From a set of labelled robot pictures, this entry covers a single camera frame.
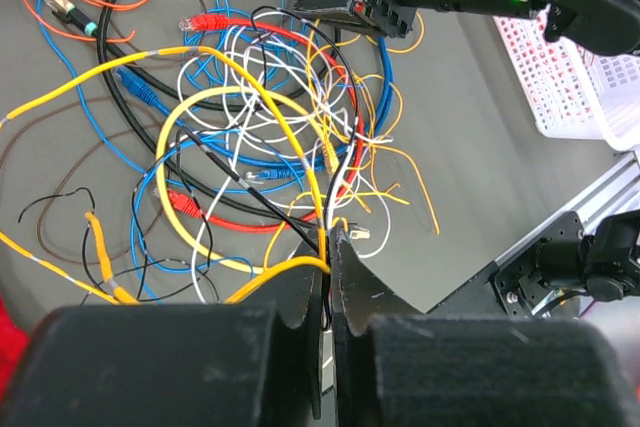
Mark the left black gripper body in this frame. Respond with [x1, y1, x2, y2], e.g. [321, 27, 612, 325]
[1, 305, 639, 426]

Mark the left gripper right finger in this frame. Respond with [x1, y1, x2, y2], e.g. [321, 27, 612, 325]
[329, 226, 419, 426]

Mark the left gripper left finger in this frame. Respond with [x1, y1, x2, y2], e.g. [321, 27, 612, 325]
[224, 234, 331, 421]

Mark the taped multicolour wire bundle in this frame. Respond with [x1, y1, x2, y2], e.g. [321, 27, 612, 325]
[0, 6, 366, 306]

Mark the thin yellow wire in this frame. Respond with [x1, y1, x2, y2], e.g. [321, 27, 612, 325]
[262, 11, 441, 268]

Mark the red patterned cloth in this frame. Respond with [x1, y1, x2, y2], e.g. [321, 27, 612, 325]
[0, 303, 29, 398]

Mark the right white plastic basket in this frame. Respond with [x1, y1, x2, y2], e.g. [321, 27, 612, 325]
[494, 13, 639, 152]

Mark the thin white wire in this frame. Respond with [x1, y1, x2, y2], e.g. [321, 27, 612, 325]
[175, 11, 396, 306]

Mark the thin blue wire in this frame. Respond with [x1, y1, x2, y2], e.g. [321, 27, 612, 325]
[37, 0, 351, 303]

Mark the thick red ethernet cable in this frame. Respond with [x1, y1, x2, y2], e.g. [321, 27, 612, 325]
[167, 14, 366, 236]

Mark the thick yellow ethernet cable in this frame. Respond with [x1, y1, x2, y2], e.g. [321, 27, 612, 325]
[155, 86, 339, 273]

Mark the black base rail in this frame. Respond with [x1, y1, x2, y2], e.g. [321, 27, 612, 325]
[427, 211, 583, 317]

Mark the thick blue ethernet cable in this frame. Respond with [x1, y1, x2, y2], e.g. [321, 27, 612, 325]
[114, 0, 396, 198]

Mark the black cable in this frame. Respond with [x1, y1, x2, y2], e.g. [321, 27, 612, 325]
[97, 0, 321, 228]

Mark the thin brown wire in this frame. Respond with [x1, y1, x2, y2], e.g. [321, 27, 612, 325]
[0, 96, 166, 268]

